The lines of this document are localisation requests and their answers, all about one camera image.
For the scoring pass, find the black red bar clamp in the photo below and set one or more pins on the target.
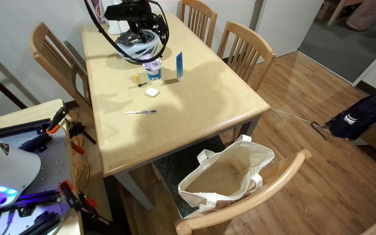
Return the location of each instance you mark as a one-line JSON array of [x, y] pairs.
[[83, 204], [81, 132]]

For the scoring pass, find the black orange bar clamp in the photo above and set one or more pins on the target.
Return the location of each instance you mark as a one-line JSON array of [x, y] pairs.
[[59, 118]]

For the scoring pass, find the tall white carton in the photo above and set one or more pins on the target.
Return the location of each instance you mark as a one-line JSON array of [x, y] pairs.
[[117, 24]]

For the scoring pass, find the wooden furniture leg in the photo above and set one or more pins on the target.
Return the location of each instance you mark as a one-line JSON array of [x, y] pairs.
[[338, 11]]

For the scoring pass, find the colourful package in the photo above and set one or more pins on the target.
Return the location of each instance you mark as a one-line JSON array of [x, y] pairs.
[[96, 9]]

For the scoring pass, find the black backpack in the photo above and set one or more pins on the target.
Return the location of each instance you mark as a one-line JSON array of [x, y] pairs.
[[364, 114]]

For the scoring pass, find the cup with purple lid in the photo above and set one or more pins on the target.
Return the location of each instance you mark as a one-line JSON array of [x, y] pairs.
[[153, 71]]

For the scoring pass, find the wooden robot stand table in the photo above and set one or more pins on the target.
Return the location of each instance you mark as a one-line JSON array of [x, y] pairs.
[[26, 112]]

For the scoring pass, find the small white box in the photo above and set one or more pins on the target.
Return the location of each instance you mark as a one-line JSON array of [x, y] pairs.
[[151, 92]]

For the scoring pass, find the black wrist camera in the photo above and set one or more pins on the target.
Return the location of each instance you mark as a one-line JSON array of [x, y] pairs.
[[117, 12]]

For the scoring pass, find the wooden chair with dark seat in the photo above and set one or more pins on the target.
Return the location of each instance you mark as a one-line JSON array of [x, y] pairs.
[[257, 193]]

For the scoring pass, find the wooden slat back chair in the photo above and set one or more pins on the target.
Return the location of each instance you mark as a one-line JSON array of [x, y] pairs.
[[247, 50], [198, 20], [51, 56]]

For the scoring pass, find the long black bar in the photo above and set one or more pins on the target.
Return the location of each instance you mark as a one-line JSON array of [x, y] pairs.
[[18, 128]]

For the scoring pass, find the white black bicycle helmet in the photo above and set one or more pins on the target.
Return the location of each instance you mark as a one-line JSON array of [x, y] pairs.
[[136, 47]]

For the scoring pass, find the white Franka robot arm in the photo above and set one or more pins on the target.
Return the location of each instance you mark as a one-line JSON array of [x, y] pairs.
[[0, 170]]

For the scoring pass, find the beige canvas tote bag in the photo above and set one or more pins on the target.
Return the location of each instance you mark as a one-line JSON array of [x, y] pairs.
[[222, 174]]

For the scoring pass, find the blue squeeze tube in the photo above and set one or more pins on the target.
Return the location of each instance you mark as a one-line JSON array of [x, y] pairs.
[[179, 65]]

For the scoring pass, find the dark blue bracket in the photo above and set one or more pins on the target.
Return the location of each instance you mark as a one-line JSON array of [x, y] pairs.
[[38, 142]]

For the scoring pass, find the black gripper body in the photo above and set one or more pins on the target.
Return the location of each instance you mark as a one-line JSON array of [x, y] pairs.
[[143, 11]]

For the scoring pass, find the small yellow black item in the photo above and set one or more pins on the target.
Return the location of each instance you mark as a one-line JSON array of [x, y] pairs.
[[138, 80]]

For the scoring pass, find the dark slanted pole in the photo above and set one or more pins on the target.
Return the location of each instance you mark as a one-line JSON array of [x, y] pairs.
[[2, 86]]

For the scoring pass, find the silver pen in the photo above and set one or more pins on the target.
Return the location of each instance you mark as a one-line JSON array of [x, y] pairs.
[[141, 112]]

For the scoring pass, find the pink fabric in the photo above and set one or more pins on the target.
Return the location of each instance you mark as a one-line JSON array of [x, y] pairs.
[[368, 13]]

